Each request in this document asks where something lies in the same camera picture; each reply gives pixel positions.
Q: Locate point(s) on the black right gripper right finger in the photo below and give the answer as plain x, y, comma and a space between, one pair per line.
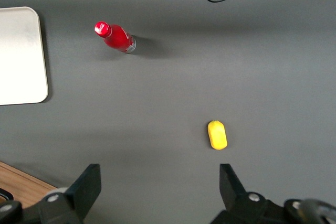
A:
236, 203

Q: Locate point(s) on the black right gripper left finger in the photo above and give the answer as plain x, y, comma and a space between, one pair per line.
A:
78, 197

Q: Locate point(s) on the beige plastic tray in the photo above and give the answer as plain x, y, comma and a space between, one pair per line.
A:
21, 56

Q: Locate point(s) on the oak wooden drawer cabinet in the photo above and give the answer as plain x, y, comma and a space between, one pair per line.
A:
21, 182

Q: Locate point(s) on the yellow lemon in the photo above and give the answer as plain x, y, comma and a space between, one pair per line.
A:
217, 135

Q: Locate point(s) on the red cola bottle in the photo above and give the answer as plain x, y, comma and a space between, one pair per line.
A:
118, 39

